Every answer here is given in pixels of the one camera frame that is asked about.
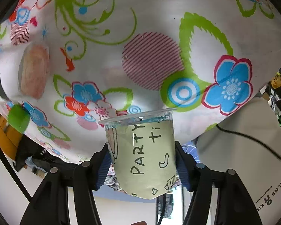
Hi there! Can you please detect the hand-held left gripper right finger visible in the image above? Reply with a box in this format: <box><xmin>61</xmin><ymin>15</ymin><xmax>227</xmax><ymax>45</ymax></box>
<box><xmin>174</xmin><ymin>141</ymin><xmax>264</xmax><ymax>225</ymax></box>

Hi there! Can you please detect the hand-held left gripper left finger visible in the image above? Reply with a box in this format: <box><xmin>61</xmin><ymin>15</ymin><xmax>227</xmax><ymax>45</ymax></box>
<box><xmin>20</xmin><ymin>143</ymin><xmax>113</xmax><ymax>225</ymax></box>

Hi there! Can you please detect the pale green plastic cup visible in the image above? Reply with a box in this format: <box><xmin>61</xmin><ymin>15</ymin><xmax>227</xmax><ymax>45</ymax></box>
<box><xmin>98</xmin><ymin>108</ymin><xmax>177</xmax><ymax>200</ymax></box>

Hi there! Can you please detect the green round object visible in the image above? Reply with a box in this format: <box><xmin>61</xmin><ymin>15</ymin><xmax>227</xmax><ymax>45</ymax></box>
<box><xmin>8</xmin><ymin>104</ymin><xmax>31</xmax><ymax>134</ymax></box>

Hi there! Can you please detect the dark shelf clutter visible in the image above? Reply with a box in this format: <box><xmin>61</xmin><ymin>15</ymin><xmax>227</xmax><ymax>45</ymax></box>
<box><xmin>259</xmin><ymin>63</ymin><xmax>281</xmax><ymax>130</ymax></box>

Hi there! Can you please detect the floral printed tablecloth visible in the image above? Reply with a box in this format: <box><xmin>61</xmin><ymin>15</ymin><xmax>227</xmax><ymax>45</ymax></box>
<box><xmin>0</xmin><ymin>0</ymin><xmax>281</xmax><ymax>167</ymax></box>

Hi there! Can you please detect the thin black cable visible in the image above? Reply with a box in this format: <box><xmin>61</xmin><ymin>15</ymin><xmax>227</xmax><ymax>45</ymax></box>
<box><xmin>0</xmin><ymin>131</ymin><xmax>31</xmax><ymax>202</ymax></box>

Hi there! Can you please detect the orange wooden frame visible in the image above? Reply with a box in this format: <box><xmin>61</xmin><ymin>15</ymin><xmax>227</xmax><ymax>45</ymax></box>
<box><xmin>0</xmin><ymin>111</ymin><xmax>22</xmax><ymax>161</ymax></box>

